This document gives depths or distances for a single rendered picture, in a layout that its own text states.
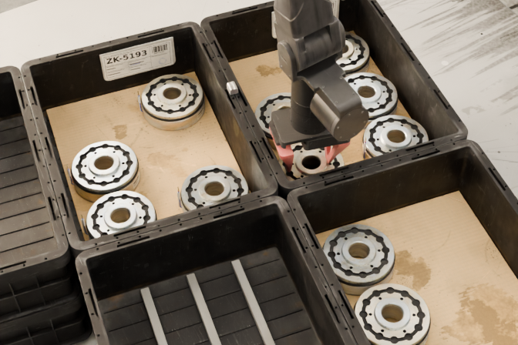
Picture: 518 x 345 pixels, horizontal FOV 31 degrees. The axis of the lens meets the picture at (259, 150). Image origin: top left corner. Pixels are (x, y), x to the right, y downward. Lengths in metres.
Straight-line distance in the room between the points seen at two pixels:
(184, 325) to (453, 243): 0.41
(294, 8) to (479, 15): 0.86
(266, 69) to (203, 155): 0.22
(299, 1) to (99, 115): 0.52
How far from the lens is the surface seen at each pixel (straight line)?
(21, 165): 1.53
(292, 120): 1.33
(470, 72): 1.84
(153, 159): 1.49
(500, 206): 1.36
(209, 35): 1.54
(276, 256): 1.36
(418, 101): 1.52
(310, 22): 1.19
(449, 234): 1.41
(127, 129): 1.54
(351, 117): 1.23
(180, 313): 1.32
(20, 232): 1.44
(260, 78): 1.61
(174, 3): 1.98
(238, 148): 1.44
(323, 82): 1.23
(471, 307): 1.34
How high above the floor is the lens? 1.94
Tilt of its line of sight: 48 degrees down
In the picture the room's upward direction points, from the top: 1 degrees counter-clockwise
